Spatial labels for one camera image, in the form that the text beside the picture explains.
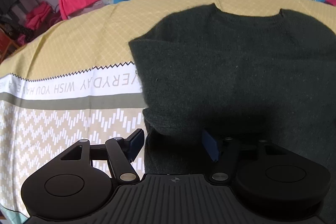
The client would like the red clothes pile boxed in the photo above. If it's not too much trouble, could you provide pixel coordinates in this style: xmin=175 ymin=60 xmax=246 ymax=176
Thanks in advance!
xmin=25 ymin=1 xmax=62 ymax=31

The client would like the patterned beige bed sheet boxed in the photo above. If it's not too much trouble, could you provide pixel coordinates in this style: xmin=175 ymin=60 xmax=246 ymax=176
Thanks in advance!
xmin=1 ymin=0 xmax=335 ymax=223

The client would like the dark green knit sweater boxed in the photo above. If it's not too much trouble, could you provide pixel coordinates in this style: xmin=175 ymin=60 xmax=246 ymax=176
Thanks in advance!
xmin=129 ymin=4 xmax=335 ymax=174

